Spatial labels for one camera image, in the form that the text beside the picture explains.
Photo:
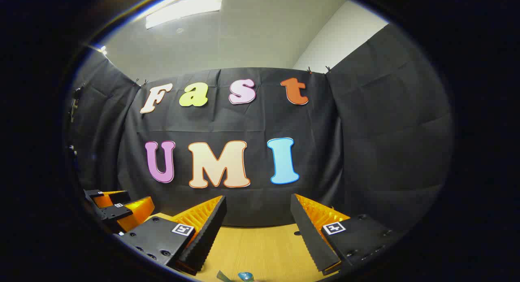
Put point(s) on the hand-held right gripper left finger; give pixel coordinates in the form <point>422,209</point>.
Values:
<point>207,241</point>

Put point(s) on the black backdrop cloth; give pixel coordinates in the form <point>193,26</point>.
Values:
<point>252,123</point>

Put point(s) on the white tube with blue cap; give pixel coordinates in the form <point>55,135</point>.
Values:
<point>245,276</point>

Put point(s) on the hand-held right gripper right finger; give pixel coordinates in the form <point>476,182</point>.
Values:
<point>313,241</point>

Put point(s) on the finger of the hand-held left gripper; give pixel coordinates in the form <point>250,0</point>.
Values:
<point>115,212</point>
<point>120,198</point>

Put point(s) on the ceiling light panel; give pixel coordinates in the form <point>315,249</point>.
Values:
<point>183,7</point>

